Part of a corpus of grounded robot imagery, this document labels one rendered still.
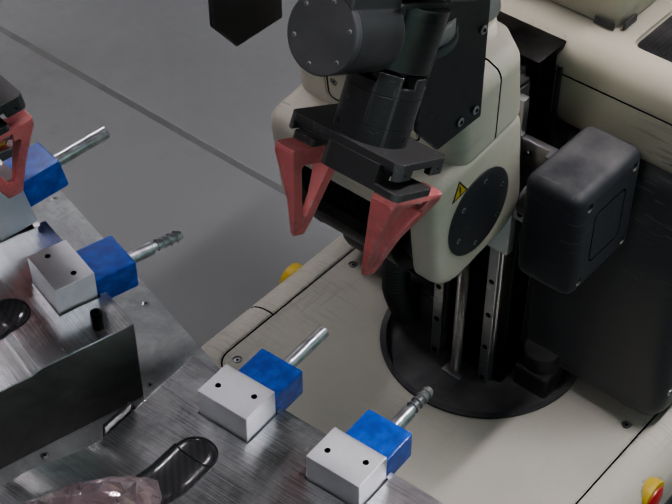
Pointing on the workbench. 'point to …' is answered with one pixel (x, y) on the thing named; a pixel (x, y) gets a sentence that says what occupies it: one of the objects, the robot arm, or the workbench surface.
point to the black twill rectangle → (116, 418)
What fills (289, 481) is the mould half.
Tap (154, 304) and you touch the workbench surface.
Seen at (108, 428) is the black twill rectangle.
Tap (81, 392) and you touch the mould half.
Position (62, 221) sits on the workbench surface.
